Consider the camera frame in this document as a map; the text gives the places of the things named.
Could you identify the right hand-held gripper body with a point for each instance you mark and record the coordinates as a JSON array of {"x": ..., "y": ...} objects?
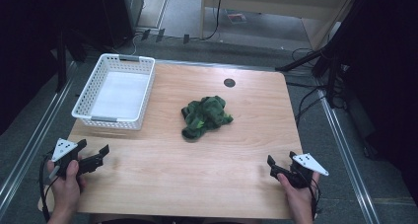
[{"x": 307, "y": 166}]

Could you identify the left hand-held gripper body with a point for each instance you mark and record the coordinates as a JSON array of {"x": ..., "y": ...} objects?
[{"x": 62, "y": 149}]

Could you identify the person's right hand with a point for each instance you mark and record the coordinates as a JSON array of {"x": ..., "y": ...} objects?
[{"x": 300, "y": 199}]

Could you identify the person's left hand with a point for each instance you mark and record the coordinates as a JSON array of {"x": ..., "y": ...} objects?
[{"x": 65, "y": 191}]

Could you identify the white plastic basket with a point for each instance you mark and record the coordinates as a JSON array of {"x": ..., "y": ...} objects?
[{"x": 118, "y": 92}]

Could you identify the black upright stand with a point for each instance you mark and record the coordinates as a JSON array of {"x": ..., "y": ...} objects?
[{"x": 61, "y": 61}]

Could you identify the green crumpled cloth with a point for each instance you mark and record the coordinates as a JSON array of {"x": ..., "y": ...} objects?
[{"x": 205, "y": 117}]

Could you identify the dark round table grommet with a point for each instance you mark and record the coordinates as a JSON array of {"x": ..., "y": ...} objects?
[{"x": 229, "y": 83}]

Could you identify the black tripod stand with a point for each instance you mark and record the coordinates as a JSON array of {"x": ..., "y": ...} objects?
[{"x": 328, "y": 58}]

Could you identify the dark cabinet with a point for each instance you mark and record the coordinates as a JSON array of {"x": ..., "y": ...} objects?
[{"x": 121, "y": 13}]

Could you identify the red and white booklet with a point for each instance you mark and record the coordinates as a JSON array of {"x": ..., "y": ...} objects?
[{"x": 236, "y": 18}]

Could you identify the light wooden bench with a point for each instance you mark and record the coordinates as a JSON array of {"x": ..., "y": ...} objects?
[{"x": 279, "y": 3}]

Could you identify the metal floor rail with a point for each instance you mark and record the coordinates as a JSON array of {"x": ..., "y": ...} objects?
[
  {"x": 348, "y": 158},
  {"x": 36, "y": 141}
]

